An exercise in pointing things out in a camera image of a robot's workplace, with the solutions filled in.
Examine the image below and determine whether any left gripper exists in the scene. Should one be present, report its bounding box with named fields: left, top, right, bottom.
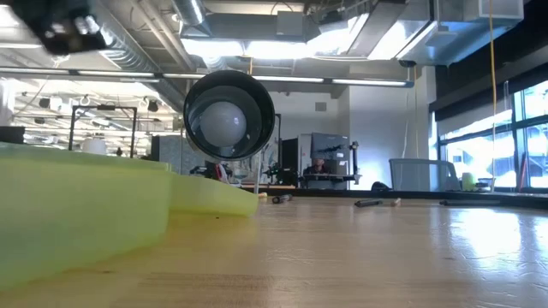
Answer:
left=12, top=0, right=108, bottom=56

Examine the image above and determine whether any yellow-green plastic supply box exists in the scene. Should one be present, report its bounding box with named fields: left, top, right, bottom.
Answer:
left=0, top=141, right=172, bottom=293

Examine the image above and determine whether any yellow-green plastic box lid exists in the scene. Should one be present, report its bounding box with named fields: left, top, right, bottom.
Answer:
left=169, top=173, right=259, bottom=217

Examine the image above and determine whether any black box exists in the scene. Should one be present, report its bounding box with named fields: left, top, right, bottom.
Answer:
left=0, top=126, right=26, bottom=145

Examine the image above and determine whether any grey ceiling box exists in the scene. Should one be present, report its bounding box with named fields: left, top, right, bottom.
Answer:
left=276, top=10, right=307, bottom=38

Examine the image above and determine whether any white lampshade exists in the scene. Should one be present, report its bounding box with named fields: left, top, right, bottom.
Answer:
left=80, top=137, right=107, bottom=156

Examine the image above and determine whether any grey partition panel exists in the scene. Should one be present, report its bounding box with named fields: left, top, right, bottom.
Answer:
left=150, top=135, right=202, bottom=176

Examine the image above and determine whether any black lamp with white bulb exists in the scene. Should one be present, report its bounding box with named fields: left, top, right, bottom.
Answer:
left=182, top=68, right=277, bottom=189

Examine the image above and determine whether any long ceiling light bar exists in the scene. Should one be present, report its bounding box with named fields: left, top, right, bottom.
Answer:
left=0, top=67, right=414, bottom=88

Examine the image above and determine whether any black monitor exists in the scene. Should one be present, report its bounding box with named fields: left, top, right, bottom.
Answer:
left=281, top=137, right=300, bottom=187

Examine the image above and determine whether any grey metal cabinet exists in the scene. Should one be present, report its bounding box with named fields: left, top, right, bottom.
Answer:
left=298, top=132, right=352, bottom=190

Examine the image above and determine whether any person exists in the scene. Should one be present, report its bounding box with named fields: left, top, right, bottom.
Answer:
left=302, top=157, right=331, bottom=175

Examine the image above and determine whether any black stand with shelf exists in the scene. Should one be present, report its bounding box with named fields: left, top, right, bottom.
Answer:
left=304, top=140, right=363, bottom=183

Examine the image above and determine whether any translucent grey tub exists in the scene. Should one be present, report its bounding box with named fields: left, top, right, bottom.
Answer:
left=388, top=157, right=462, bottom=193

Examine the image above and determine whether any yellow-green bottle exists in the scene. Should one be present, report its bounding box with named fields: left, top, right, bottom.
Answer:
left=461, top=171, right=477, bottom=193

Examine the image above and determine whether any large spiral ventilation duct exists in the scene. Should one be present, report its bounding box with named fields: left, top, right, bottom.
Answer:
left=92, top=0, right=185, bottom=112

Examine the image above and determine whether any black metal frame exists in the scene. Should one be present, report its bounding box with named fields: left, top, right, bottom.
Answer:
left=69, top=104, right=138, bottom=151

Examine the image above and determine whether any small spiral ventilation duct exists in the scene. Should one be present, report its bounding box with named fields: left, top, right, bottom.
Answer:
left=170, top=0, right=206, bottom=27

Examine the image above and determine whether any rectangular metal ceiling duct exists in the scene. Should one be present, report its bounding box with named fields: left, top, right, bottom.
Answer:
left=346, top=0, right=526, bottom=68

